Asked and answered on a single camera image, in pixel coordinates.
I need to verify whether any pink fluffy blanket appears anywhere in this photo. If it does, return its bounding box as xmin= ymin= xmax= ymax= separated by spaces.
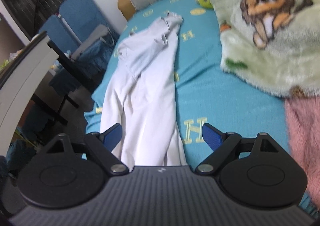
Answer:
xmin=285 ymin=97 xmax=319 ymax=208

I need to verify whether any yellow-brown cushion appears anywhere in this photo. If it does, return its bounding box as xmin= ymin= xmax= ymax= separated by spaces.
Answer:
xmin=117 ymin=0 xmax=136 ymax=21

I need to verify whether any green cartoon lion blanket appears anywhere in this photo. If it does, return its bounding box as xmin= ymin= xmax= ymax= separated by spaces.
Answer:
xmin=210 ymin=0 xmax=319 ymax=98

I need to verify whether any teal patterned bed sheet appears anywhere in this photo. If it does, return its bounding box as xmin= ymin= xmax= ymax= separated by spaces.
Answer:
xmin=85 ymin=0 xmax=289 ymax=167

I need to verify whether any white desk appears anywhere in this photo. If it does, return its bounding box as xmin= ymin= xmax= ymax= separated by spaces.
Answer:
xmin=0 ymin=32 xmax=58 ymax=156

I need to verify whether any white t-shirt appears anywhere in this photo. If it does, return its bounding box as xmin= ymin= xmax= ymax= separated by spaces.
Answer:
xmin=100 ymin=12 xmax=187 ymax=168

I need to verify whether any blue office chair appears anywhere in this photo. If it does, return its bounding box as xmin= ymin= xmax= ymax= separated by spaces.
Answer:
xmin=38 ymin=0 xmax=121 ymax=117

